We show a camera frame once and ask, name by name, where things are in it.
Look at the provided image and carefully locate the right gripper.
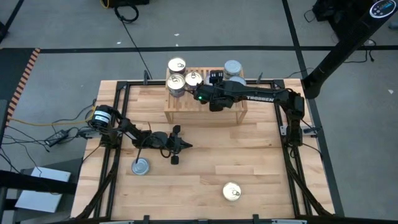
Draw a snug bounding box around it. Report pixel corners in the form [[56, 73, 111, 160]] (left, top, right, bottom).
[[185, 70, 240, 113]]

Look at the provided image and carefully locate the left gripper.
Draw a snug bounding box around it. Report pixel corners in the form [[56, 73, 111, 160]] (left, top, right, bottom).
[[166, 124, 193, 166]]

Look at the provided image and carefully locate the wooden slatted shelf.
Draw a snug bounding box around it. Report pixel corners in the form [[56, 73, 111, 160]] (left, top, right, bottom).
[[164, 67, 249, 124]]

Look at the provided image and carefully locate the black power adapter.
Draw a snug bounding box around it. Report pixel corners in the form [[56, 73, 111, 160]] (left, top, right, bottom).
[[44, 129, 70, 147]]

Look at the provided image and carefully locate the white flat board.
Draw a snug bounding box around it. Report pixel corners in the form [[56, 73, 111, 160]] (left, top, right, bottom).
[[14, 166, 72, 214]]

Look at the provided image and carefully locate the black tower fan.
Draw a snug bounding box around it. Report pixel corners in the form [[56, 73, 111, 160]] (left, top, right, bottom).
[[302, 0, 398, 100]]

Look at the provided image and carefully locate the black metal beam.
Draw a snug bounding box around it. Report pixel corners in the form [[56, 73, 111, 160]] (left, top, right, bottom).
[[0, 169, 78, 195]]

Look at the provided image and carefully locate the black orange striped mat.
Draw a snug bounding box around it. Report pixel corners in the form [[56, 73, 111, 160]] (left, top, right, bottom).
[[0, 47, 42, 125]]

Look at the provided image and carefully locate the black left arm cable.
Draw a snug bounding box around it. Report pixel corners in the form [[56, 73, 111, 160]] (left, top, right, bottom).
[[135, 132, 172, 165]]

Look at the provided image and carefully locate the black metal table frame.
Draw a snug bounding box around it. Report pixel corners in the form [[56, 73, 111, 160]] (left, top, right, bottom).
[[74, 79, 335, 220]]

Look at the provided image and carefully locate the coiled black floor cable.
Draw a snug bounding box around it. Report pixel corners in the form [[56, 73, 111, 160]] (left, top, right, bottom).
[[113, 1, 153, 80]]

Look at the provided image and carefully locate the yellow floor cable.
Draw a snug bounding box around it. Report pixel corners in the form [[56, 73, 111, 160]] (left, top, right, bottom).
[[7, 105, 96, 128]]

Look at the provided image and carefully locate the black equipment with cables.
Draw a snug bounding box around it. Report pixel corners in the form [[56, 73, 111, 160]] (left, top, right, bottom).
[[312, 0, 371, 38]]

